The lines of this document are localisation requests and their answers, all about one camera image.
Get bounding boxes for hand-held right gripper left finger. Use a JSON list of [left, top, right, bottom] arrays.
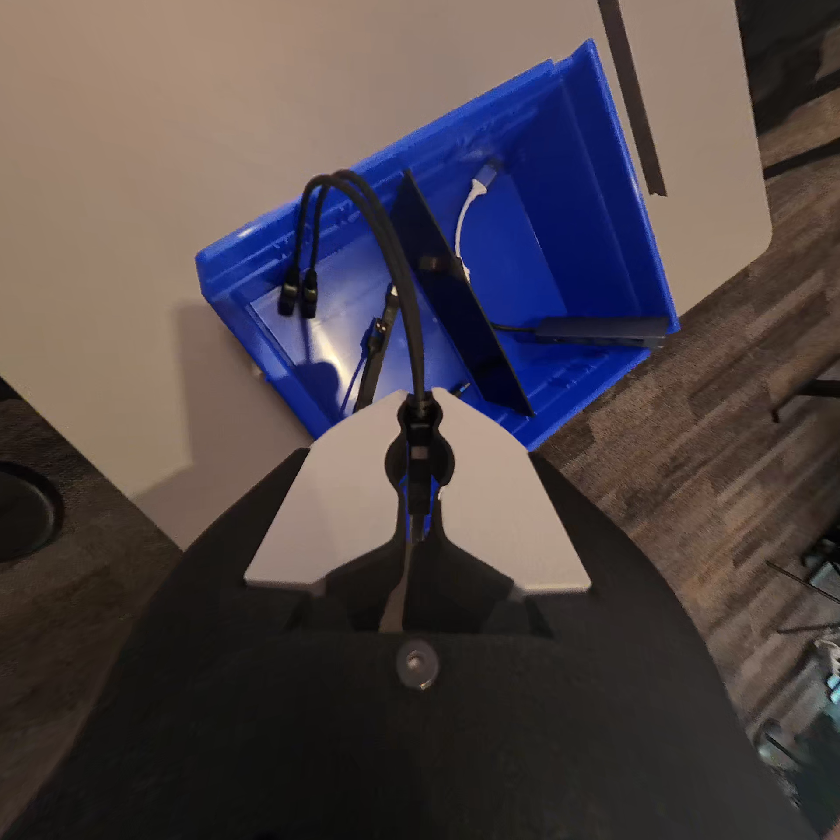
[[243, 387, 411, 588]]

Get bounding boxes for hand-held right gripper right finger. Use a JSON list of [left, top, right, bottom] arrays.
[[430, 387, 592, 595]]

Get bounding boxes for blue plastic bin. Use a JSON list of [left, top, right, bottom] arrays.
[[195, 38, 681, 454]]

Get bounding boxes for black cable grey plugs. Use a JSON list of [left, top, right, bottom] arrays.
[[276, 168, 439, 546]]

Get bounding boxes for dark slim usb hub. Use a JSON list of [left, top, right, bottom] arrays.
[[489, 317, 667, 349]]

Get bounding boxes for black bin divider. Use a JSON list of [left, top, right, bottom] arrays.
[[392, 169, 536, 417]]

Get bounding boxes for black round floor base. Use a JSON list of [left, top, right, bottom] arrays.
[[0, 459, 65, 565]]

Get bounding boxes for black usb cable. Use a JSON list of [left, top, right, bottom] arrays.
[[351, 283, 401, 414]]

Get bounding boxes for slim silver hub white cable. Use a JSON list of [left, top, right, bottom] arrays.
[[454, 159, 503, 280]]

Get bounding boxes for black table cable channel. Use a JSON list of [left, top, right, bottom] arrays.
[[596, 0, 668, 198]]

